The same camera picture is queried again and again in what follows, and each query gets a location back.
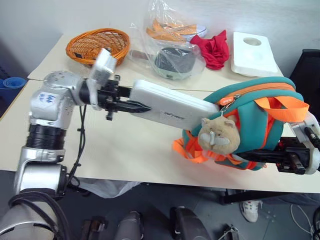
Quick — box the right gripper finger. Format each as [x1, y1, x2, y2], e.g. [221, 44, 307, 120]
[236, 148, 288, 163]
[278, 136, 300, 149]

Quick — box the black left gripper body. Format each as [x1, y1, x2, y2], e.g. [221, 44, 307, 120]
[96, 74, 122, 122]

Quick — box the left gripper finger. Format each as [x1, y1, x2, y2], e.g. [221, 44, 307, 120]
[116, 100, 151, 115]
[117, 85, 132, 99]

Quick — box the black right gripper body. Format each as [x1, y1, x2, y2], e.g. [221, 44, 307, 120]
[275, 139, 311, 174]

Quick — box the orange and teal backpack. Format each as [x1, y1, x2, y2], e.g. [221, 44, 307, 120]
[171, 76, 311, 171]

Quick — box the white box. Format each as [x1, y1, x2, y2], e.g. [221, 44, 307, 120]
[128, 79, 221, 131]

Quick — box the black box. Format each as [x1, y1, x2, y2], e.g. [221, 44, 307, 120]
[289, 48, 320, 101]

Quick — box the grey flat strip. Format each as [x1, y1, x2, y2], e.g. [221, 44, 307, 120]
[130, 49, 151, 62]

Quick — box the orange wicker basket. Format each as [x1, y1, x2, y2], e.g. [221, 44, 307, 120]
[65, 27, 131, 67]

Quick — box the dark round bowl-shaped item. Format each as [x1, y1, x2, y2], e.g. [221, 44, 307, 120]
[153, 46, 197, 81]

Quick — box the clear plastic bag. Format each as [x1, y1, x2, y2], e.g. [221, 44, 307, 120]
[128, 0, 209, 81]

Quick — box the white plastic bag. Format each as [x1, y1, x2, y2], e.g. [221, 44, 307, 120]
[76, 177, 141, 200]

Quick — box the white foam block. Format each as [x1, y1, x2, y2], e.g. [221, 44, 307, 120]
[229, 31, 280, 78]

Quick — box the blue rolled mat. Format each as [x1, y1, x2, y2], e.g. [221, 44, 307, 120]
[0, 76, 28, 118]

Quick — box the red cloth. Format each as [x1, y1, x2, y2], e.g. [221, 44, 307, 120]
[189, 29, 231, 71]

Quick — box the dark rounded shape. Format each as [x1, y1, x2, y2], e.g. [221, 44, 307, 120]
[169, 205, 211, 240]
[116, 210, 145, 240]

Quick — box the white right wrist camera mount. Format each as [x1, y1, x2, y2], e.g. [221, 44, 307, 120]
[289, 111, 320, 176]

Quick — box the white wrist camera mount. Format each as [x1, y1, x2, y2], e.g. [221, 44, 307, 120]
[87, 47, 118, 111]
[289, 111, 320, 176]

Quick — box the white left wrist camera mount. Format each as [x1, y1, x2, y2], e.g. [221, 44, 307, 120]
[87, 47, 118, 111]

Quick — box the black table frame bar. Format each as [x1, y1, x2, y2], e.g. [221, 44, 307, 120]
[219, 189, 320, 205]

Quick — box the beige plush cat keychain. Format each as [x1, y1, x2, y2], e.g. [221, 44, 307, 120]
[197, 117, 242, 152]

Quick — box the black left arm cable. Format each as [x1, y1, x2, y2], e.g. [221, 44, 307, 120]
[63, 104, 88, 195]

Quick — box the white floor cable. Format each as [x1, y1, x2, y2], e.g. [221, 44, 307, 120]
[289, 203, 320, 237]

